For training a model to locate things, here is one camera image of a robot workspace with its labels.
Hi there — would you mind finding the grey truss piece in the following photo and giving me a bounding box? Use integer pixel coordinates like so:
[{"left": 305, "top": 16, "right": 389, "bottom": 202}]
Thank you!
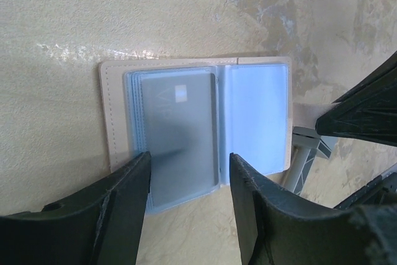
[{"left": 282, "top": 127, "right": 337, "bottom": 195}]

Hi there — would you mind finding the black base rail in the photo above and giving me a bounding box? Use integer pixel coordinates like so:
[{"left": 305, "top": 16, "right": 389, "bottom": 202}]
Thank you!
[{"left": 334, "top": 164, "right": 396, "bottom": 210}]

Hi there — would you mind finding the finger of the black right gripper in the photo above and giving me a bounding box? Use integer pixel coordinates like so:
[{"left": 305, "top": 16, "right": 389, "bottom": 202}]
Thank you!
[{"left": 315, "top": 53, "right": 396, "bottom": 146}]

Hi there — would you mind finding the beige card holder wallet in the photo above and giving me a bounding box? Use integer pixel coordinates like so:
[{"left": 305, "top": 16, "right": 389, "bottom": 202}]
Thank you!
[{"left": 99, "top": 56, "right": 329, "bottom": 215}]

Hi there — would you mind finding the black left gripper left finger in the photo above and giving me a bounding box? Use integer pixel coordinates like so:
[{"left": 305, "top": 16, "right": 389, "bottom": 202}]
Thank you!
[{"left": 1, "top": 152, "right": 151, "bottom": 264}]

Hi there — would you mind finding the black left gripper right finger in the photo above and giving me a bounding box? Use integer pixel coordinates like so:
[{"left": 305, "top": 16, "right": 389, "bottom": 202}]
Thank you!
[{"left": 230, "top": 154, "right": 396, "bottom": 264}]

